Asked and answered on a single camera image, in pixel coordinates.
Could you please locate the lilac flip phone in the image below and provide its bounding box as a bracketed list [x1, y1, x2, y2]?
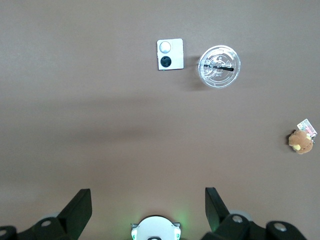
[156, 38, 186, 72]

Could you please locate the brown plush toy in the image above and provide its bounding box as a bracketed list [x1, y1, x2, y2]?
[288, 129, 314, 155]

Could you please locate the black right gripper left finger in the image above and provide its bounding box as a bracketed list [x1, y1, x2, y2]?
[0, 188, 93, 240]

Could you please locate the black drinking straw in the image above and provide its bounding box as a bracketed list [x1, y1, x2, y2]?
[203, 64, 235, 72]

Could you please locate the printed paper tag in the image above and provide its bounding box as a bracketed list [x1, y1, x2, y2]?
[296, 118, 318, 138]

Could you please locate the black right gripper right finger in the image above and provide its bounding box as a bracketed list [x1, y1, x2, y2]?
[201, 187, 308, 240]

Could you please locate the clear plastic lidded cup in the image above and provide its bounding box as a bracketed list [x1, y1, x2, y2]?
[194, 44, 242, 89]

